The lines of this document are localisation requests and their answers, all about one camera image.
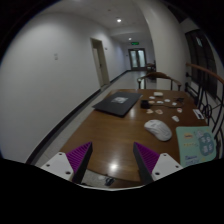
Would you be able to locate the white card with picture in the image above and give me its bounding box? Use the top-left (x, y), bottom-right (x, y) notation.
top-left (193, 109), bottom-right (204, 120)

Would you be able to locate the green mouse pad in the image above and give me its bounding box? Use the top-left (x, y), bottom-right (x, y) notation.
top-left (176, 126), bottom-right (216, 167)

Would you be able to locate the white computer mouse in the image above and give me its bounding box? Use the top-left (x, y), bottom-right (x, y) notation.
top-left (144, 119), bottom-right (172, 141)

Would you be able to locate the glass double door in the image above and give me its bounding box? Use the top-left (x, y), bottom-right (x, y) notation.
top-left (128, 48), bottom-right (146, 71)

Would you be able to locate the wooden chair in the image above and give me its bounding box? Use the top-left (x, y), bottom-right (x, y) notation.
top-left (137, 72), bottom-right (182, 91)

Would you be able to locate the green exit sign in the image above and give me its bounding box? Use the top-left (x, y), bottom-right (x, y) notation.
top-left (131, 42), bottom-right (139, 46)

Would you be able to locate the black closed laptop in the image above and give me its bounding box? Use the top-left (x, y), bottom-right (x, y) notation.
top-left (93, 92), bottom-right (142, 117)

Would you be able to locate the small white square box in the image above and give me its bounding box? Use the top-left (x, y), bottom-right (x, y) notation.
top-left (153, 92), bottom-right (163, 97)

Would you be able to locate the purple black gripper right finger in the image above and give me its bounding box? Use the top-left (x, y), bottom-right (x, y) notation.
top-left (132, 141), bottom-right (184, 185)

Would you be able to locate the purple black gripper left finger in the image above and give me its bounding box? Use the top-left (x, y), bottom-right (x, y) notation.
top-left (40, 141), bottom-right (94, 185)

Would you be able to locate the white small sticker piece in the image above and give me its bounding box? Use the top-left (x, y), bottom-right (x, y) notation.
top-left (172, 116), bottom-right (180, 122)

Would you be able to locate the beige side door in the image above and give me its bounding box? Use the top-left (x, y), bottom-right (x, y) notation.
top-left (91, 38), bottom-right (110, 87)

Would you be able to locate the wooden stair handrail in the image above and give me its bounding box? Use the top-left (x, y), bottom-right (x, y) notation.
top-left (186, 62), bottom-right (224, 85)

